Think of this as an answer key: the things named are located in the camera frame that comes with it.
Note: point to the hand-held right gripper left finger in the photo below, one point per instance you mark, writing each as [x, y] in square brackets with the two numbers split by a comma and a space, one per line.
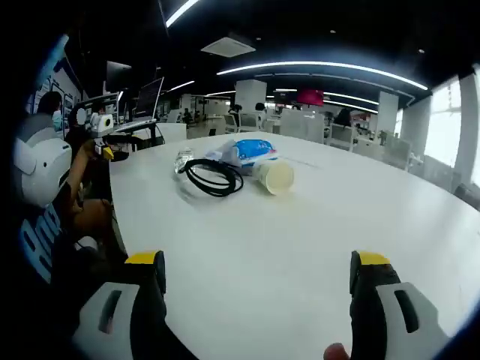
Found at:
[150, 300]

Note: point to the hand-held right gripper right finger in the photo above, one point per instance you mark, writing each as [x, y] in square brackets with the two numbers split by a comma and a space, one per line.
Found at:
[371, 300]

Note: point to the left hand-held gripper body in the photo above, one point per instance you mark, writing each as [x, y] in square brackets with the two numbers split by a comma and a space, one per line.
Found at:
[101, 123]

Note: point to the clear water bottle item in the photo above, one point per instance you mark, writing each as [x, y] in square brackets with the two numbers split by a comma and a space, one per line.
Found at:
[182, 157]

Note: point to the blue tissue packet item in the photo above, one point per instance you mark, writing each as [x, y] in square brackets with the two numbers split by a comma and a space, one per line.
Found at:
[255, 148]

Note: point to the white paper cup item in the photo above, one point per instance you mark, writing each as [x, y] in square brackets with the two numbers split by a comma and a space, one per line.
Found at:
[279, 178]

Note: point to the white tabletop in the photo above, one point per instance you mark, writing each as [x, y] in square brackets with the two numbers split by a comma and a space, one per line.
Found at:
[262, 243]

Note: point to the person's right hand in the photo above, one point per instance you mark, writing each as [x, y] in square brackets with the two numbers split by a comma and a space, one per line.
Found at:
[337, 352]

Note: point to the dark computer monitor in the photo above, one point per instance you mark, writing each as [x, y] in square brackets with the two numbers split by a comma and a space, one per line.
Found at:
[118, 77]

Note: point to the open laptop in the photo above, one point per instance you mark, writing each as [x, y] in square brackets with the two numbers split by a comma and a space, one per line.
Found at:
[150, 97]

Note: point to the white seat chair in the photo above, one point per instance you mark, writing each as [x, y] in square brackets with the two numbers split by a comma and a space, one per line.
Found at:
[86, 243]

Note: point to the person in dark clothes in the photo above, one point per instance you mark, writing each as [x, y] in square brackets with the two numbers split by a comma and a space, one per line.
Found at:
[67, 270]

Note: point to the ceiling air vent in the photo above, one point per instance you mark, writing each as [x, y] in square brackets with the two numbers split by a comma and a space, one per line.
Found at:
[228, 45]

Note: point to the bright window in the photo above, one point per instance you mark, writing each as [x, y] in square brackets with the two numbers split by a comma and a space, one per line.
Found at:
[444, 123]

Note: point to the long curved ceiling light strip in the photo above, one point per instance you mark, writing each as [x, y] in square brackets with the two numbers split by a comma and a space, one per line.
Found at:
[337, 66]

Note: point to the blue framed wall poster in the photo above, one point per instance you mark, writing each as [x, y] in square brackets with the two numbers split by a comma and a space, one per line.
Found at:
[56, 60]

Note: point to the red wall screen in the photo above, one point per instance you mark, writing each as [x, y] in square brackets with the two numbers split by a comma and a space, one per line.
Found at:
[310, 96]

